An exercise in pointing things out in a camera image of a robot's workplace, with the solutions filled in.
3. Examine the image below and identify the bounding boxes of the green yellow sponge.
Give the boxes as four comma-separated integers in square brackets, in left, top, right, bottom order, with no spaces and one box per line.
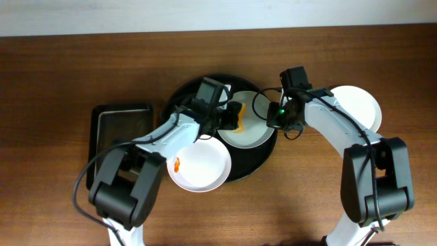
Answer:
[233,103,246,133]

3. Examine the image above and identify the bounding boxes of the grey-white plate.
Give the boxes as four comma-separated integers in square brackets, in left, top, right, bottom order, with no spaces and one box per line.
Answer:
[218,91,274,149]

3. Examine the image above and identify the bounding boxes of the pinkish white plate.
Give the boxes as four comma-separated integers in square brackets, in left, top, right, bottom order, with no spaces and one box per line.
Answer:
[167,136,232,193]

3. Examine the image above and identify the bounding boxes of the cream white plate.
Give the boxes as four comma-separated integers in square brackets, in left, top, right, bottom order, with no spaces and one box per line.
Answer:
[331,85,382,133]

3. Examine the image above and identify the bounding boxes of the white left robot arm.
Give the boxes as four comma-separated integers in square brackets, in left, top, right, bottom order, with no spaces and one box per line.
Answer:
[89,99,243,245]

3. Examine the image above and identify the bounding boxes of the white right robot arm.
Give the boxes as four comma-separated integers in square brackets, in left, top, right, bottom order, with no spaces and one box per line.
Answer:
[267,87,415,245]

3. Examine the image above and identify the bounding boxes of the round black tray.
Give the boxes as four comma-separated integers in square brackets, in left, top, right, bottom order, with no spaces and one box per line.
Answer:
[160,74,279,183]

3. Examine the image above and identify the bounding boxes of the rectangular black water tray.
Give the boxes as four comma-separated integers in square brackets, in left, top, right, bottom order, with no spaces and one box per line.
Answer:
[86,103,154,190]

